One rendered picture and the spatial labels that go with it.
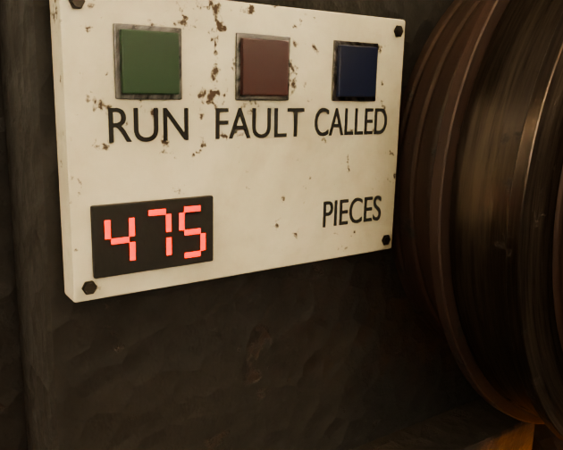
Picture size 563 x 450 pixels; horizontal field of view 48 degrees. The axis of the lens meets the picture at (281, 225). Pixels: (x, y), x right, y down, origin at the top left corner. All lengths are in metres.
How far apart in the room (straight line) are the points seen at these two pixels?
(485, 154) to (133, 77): 0.23
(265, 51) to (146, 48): 0.08
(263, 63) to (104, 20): 0.11
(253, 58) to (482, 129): 0.16
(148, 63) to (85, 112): 0.05
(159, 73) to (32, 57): 0.07
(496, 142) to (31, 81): 0.29
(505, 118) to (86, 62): 0.26
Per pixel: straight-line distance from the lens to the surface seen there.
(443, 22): 0.57
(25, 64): 0.41
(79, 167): 0.38
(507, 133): 0.44
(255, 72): 0.42
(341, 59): 0.46
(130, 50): 0.38
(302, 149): 0.45
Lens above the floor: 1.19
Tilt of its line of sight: 12 degrees down
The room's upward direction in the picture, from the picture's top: 1 degrees clockwise
